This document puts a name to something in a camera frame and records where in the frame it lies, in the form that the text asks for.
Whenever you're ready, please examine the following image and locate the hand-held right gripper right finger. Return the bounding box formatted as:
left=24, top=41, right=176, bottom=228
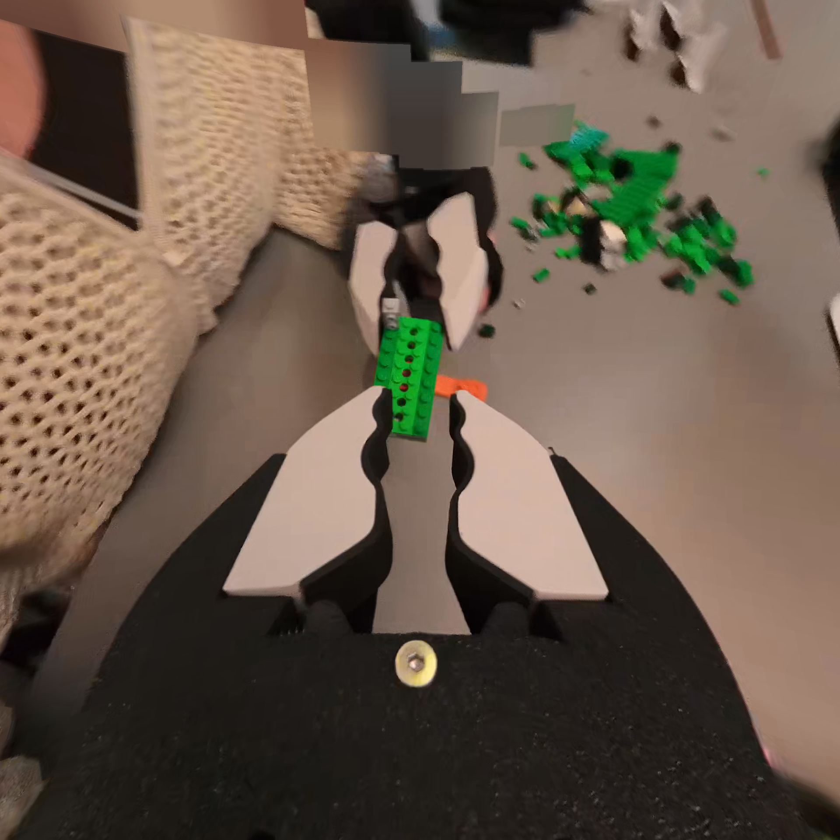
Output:
left=445, top=390, right=610, bottom=634

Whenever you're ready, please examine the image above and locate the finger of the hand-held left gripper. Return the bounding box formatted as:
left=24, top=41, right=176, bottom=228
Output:
left=348, top=218, right=403, bottom=350
left=425, top=192, right=491, bottom=352

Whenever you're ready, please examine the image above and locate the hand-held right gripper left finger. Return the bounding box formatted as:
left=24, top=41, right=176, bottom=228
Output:
left=222, top=386, right=395, bottom=634

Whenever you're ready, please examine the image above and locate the green lego assembly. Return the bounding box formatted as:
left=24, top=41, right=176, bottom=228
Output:
left=374, top=316, right=446, bottom=442

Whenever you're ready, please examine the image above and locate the pile of green lego bricks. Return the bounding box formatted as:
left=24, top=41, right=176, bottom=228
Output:
left=511, top=121, right=756, bottom=306

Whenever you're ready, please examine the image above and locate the orange brick separator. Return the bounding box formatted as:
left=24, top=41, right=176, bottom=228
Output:
left=434, top=374, right=490, bottom=401

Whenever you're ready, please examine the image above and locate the cream knit sweater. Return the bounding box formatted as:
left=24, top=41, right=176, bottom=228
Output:
left=0, top=147, right=221, bottom=647

